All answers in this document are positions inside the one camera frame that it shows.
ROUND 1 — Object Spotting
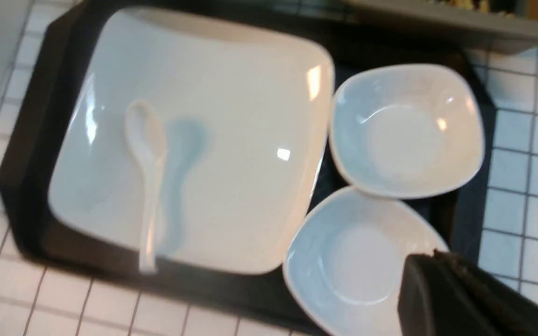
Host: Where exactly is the white square rice plate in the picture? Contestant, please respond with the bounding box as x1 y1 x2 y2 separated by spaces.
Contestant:
48 6 335 274

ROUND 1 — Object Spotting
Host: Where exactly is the white bowl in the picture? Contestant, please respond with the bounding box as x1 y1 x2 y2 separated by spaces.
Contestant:
329 63 485 199
283 186 449 336

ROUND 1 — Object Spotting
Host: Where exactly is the brown plastic bin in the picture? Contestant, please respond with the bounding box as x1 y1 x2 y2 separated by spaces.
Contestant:
346 0 538 53

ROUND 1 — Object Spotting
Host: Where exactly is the white soup spoon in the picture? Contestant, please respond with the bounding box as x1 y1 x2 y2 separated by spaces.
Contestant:
124 99 167 275

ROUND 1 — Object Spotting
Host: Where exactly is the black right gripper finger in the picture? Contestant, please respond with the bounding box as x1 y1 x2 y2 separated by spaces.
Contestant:
397 250 538 336

